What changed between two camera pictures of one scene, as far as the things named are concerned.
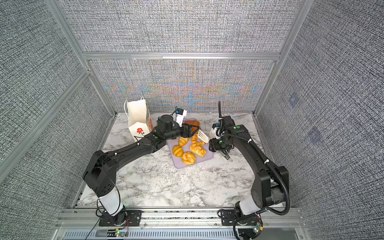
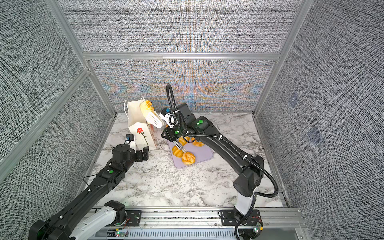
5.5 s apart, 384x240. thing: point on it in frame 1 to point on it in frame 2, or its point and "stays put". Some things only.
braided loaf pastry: x=197 y=150 to x=146 y=107
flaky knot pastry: x=188 y=158 stays put
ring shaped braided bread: x=194 y=140 stays put
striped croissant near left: x=177 y=151 stays put
